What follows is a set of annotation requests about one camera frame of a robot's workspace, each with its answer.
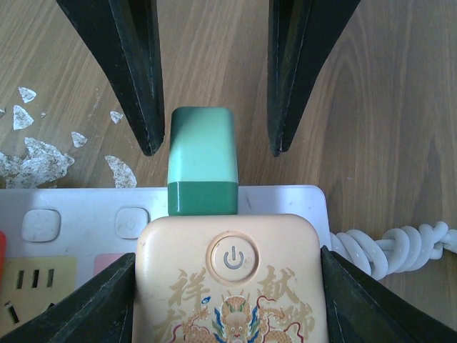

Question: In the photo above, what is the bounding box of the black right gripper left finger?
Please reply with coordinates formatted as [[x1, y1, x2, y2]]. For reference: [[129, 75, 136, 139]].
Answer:
[[1, 253, 136, 342]]

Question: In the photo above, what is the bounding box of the red socket cube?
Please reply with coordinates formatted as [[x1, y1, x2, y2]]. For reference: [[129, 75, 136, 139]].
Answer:
[[0, 231, 6, 282]]

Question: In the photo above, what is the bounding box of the beige dragon socket cube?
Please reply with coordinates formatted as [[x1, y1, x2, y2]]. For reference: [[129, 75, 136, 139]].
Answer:
[[132, 214, 329, 342]]

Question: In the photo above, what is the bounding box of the green charger plug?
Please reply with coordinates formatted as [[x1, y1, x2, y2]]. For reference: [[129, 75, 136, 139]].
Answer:
[[167, 106, 238, 216]]

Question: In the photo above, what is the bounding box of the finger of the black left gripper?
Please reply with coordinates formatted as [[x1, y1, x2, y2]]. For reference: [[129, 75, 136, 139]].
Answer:
[[57, 0, 164, 156], [267, 0, 360, 156]]

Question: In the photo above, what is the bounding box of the white coiled power cord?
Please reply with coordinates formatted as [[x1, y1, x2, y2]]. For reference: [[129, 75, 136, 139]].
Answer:
[[328, 220, 457, 281]]

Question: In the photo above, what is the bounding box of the white power strip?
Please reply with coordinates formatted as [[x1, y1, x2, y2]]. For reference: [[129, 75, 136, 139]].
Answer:
[[1, 186, 330, 334]]

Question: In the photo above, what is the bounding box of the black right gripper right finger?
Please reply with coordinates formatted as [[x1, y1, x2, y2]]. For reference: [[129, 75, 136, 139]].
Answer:
[[321, 247, 456, 342]]

